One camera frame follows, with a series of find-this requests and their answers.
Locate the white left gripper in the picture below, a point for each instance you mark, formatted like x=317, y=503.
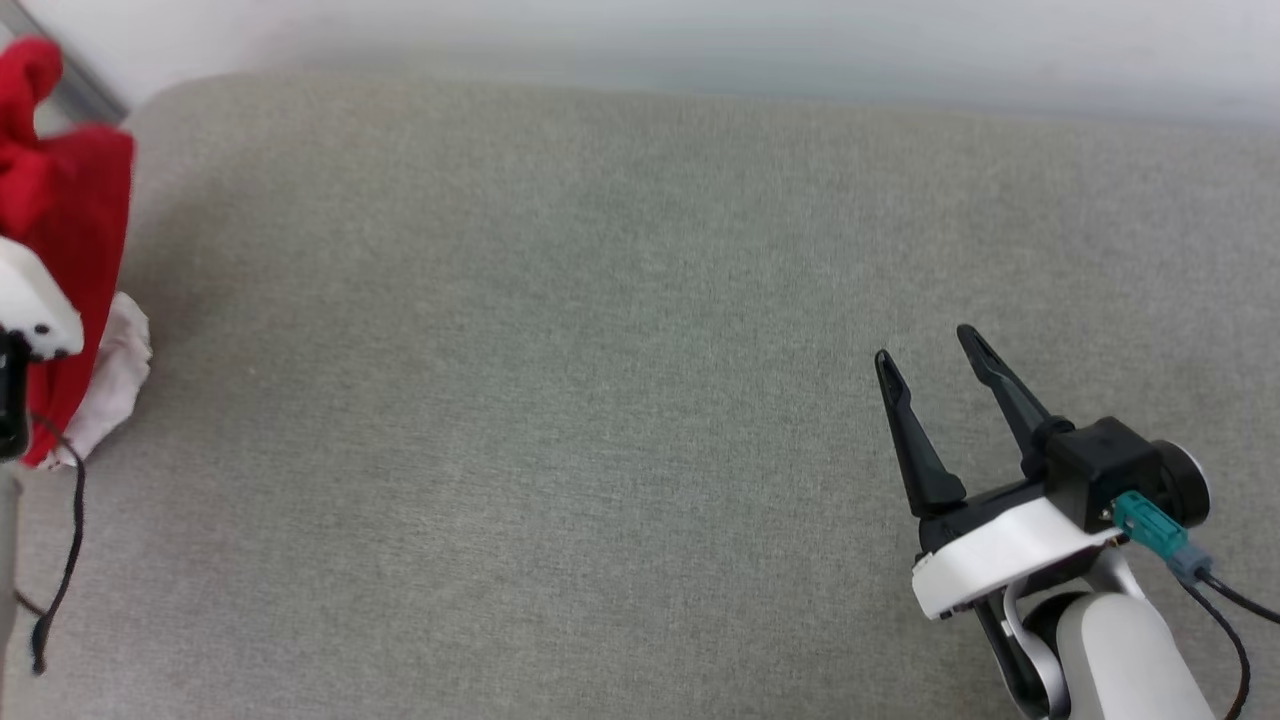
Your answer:
x=35, y=305

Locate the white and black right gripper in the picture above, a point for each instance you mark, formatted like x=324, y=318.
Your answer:
x=1000, y=550

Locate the red garment with white stripes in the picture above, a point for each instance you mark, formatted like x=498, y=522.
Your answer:
x=70, y=220

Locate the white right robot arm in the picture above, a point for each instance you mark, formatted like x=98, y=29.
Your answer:
x=1120, y=650

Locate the white crumpled cloth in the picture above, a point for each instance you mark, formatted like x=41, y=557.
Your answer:
x=118, y=370

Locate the grey fabric sofa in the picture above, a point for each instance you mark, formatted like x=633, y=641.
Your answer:
x=560, y=380

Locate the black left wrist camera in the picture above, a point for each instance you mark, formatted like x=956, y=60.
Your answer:
x=12, y=400

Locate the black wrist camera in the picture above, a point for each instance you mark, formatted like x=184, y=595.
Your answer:
x=1100, y=465
x=12, y=400

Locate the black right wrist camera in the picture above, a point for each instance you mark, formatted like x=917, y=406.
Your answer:
x=1100, y=465

